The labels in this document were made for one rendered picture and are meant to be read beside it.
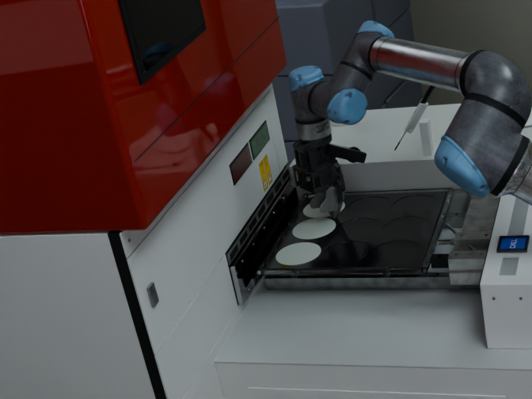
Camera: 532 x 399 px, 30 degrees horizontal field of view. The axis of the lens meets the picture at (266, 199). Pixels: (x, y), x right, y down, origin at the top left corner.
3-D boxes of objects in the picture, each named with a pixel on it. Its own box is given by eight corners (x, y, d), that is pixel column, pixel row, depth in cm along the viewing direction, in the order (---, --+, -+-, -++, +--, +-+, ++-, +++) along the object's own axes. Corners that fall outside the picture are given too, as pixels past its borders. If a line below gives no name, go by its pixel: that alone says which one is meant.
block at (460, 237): (454, 251, 207) (453, 238, 206) (457, 243, 210) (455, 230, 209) (494, 250, 204) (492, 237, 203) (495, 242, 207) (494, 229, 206)
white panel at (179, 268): (163, 425, 182) (107, 233, 166) (290, 218, 251) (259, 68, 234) (178, 426, 181) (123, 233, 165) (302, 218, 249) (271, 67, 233)
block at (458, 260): (449, 271, 200) (447, 258, 199) (451, 262, 203) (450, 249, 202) (489, 270, 197) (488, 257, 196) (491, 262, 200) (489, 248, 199)
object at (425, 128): (408, 157, 234) (400, 104, 229) (410, 150, 237) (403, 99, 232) (433, 156, 232) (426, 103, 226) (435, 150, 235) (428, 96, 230)
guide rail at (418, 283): (267, 290, 220) (264, 278, 219) (269, 285, 222) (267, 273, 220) (496, 289, 202) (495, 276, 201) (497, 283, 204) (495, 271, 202)
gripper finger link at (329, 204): (318, 226, 225) (312, 190, 221) (338, 215, 228) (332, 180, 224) (326, 229, 223) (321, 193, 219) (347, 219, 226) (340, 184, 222)
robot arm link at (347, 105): (361, 68, 199) (326, 59, 208) (334, 116, 199) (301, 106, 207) (383, 87, 204) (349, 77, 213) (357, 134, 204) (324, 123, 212)
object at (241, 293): (237, 305, 211) (227, 267, 207) (294, 210, 248) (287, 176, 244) (244, 305, 210) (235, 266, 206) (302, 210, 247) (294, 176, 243)
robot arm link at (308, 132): (314, 108, 220) (338, 115, 214) (317, 127, 222) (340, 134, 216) (288, 119, 217) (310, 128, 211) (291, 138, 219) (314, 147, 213)
